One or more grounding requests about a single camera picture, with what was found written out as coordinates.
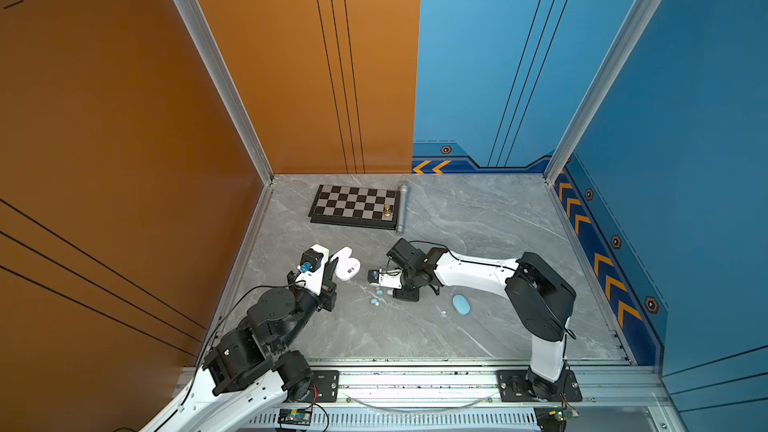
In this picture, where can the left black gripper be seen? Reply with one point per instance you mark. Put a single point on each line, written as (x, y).
(327, 294)

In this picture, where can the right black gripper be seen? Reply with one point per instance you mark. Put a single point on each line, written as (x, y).
(408, 297)

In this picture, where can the white earbud case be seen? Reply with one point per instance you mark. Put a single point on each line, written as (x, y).
(347, 266)

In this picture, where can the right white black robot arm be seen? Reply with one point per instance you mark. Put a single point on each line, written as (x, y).
(541, 297)

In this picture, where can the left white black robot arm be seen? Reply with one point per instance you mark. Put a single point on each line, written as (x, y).
(252, 368)

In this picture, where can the blue earbud case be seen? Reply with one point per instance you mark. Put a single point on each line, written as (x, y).
(461, 305)

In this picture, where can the black white chessboard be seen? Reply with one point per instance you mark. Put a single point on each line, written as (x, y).
(353, 207)

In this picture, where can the left green circuit board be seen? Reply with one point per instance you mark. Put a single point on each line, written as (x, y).
(294, 419)

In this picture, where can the right circuit board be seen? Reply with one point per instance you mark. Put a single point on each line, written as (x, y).
(554, 419)

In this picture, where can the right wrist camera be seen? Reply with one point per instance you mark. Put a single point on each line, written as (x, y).
(391, 279)

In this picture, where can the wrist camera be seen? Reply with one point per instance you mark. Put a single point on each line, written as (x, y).
(391, 279)
(311, 269)

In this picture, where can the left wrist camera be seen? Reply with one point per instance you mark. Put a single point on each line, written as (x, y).
(311, 269)

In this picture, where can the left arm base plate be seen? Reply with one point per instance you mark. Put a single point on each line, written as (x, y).
(321, 387)

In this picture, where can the aluminium front rail frame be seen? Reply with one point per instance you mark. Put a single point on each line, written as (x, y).
(464, 396)

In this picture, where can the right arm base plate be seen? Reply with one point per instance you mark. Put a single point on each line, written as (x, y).
(522, 389)

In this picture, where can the left aluminium corner post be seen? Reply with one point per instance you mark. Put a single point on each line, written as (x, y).
(203, 38)

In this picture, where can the aluminium corner post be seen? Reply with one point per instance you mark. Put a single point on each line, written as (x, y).
(203, 38)
(632, 28)

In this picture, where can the right aluminium corner post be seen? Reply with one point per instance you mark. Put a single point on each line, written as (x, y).
(632, 28)

